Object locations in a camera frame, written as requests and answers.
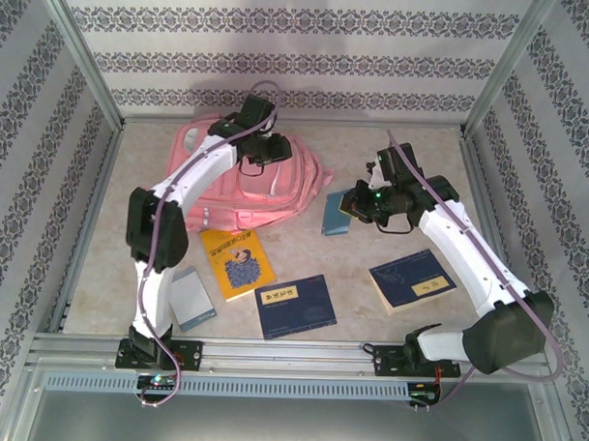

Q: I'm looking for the teal card holder with strap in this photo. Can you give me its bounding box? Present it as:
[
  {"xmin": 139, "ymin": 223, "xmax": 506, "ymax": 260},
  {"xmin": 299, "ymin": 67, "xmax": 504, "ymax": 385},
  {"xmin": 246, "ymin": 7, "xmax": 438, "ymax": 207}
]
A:
[{"xmin": 321, "ymin": 189, "xmax": 358, "ymax": 238}]

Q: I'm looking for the pink backpack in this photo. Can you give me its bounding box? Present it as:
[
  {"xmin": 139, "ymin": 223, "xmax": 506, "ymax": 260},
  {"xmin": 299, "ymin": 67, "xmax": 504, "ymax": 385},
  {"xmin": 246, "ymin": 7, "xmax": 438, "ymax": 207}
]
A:
[{"xmin": 163, "ymin": 120, "xmax": 338, "ymax": 237}]

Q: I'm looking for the thick navy blue book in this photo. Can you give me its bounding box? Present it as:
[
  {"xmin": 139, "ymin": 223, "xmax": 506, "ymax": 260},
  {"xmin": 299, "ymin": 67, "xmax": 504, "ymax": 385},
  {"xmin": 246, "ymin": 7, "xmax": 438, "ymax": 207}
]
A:
[{"xmin": 367, "ymin": 247, "xmax": 459, "ymax": 319}]

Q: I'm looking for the thin navy blue book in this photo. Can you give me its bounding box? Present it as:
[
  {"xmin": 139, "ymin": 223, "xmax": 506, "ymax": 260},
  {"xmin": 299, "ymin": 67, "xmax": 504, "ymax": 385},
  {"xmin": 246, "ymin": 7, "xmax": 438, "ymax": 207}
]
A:
[{"xmin": 251, "ymin": 272, "xmax": 341, "ymax": 343}]

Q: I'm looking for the yellow paperback book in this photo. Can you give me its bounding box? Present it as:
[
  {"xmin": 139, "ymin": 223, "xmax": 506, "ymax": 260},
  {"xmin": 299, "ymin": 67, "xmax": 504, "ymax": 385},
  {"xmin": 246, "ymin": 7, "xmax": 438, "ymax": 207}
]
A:
[{"xmin": 197, "ymin": 227, "xmax": 280, "ymax": 305}]

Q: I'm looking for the light grey notebook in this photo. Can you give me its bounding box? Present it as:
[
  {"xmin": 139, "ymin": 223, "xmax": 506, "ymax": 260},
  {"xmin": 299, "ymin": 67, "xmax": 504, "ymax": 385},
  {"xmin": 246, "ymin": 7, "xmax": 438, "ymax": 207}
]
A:
[{"xmin": 167, "ymin": 266, "xmax": 219, "ymax": 334}]

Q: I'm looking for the grey metal sheet panel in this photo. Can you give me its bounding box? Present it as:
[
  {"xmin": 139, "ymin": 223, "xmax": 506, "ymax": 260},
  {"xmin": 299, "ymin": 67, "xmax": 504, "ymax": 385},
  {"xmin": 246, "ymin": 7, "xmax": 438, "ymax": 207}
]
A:
[{"xmin": 24, "ymin": 387, "xmax": 560, "ymax": 441}]

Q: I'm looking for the aluminium side rail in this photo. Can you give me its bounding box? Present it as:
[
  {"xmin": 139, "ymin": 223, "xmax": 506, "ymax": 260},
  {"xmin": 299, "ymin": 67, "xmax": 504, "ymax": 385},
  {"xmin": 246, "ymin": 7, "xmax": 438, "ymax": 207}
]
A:
[
  {"xmin": 454, "ymin": 133, "xmax": 524, "ymax": 297},
  {"xmin": 47, "ymin": 119, "xmax": 128, "ymax": 337}
]

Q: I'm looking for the aluminium cross rail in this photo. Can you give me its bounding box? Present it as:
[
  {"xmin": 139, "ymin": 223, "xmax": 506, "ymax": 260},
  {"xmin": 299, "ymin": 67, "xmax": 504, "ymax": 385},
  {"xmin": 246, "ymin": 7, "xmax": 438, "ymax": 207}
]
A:
[{"xmin": 118, "ymin": 110, "xmax": 468, "ymax": 136}]

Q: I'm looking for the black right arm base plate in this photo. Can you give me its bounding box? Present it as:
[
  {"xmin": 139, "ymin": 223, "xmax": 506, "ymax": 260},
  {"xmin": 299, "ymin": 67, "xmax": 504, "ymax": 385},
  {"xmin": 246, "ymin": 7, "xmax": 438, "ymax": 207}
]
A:
[{"xmin": 371, "ymin": 343, "xmax": 463, "ymax": 381}]

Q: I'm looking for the aluminium mounting rail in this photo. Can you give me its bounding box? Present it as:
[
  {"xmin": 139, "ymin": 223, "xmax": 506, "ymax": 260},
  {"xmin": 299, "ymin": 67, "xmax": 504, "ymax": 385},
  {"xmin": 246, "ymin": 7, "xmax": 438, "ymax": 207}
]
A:
[{"xmin": 25, "ymin": 330, "xmax": 547, "ymax": 385}]

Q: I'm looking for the aluminium frame post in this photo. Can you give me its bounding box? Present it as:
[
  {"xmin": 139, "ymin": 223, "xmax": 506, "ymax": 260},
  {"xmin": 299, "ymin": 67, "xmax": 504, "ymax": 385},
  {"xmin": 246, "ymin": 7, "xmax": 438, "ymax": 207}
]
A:
[
  {"xmin": 459, "ymin": 0, "xmax": 560, "ymax": 141},
  {"xmin": 29, "ymin": 0, "xmax": 132, "ymax": 129}
]

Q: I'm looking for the grey slotted cable duct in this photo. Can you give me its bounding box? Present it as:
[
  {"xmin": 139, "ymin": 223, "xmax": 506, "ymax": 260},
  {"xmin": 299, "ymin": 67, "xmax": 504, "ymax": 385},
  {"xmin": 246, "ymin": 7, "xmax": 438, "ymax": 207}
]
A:
[{"xmin": 44, "ymin": 369, "xmax": 411, "ymax": 403}]

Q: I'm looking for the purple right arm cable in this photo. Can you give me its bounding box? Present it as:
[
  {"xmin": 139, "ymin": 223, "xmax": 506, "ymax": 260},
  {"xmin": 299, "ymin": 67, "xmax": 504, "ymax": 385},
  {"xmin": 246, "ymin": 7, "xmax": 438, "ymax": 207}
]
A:
[{"xmin": 377, "ymin": 129, "xmax": 574, "ymax": 416}]

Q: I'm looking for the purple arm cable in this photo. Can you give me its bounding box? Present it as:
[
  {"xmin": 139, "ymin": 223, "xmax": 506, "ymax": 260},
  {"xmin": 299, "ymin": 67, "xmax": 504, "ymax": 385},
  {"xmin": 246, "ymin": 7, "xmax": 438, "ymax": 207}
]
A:
[
  {"xmin": 377, "ymin": 129, "xmax": 574, "ymax": 416},
  {"xmin": 132, "ymin": 75, "xmax": 281, "ymax": 414}
]

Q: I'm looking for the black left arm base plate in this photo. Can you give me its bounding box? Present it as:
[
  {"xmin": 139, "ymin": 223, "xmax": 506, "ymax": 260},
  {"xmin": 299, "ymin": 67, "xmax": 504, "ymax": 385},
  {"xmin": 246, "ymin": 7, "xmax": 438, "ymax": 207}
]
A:
[{"xmin": 114, "ymin": 338, "xmax": 205, "ymax": 373}]

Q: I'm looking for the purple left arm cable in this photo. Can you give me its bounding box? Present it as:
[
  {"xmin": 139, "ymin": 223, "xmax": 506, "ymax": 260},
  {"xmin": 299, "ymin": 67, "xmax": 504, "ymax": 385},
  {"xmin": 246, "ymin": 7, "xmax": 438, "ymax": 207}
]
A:
[{"xmin": 132, "ymin": 75, "xmax": 281, "ymax": 414}]

